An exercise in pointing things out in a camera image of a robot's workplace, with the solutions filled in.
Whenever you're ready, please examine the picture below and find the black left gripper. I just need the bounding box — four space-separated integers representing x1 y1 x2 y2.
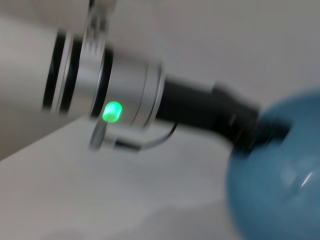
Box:
156 73 292 153

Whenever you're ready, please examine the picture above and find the blue bowl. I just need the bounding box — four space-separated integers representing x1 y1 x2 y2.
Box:
224 91 320 240

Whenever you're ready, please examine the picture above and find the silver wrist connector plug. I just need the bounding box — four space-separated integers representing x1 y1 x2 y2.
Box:
88 119 109 151

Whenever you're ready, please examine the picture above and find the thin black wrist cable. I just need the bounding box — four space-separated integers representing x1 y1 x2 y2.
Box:
113 122 179 151

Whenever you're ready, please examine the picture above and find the silver camera mount bracket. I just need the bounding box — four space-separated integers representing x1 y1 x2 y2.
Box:
83 0 118 51

